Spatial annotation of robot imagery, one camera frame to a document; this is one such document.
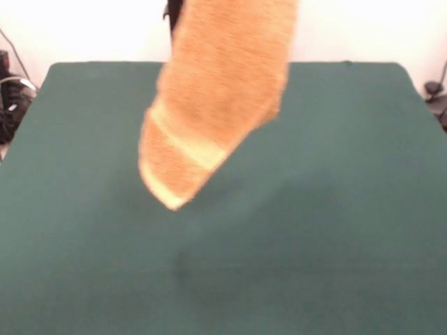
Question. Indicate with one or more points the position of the tan terry towel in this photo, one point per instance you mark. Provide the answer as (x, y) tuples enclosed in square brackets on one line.
[(216, 104)]

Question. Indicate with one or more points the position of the black wheeled stand foot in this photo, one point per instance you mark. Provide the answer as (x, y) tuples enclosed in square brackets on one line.
[(434, 90)]

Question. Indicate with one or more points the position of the black equipment pile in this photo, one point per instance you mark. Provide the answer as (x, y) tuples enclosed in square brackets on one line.
[(14, 104)]

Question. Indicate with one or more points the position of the dark green tablecloth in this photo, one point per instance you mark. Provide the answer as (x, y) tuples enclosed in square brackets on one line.
[(314, 209)]

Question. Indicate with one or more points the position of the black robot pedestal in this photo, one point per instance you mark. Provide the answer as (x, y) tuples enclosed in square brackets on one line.
[(173, 14)]

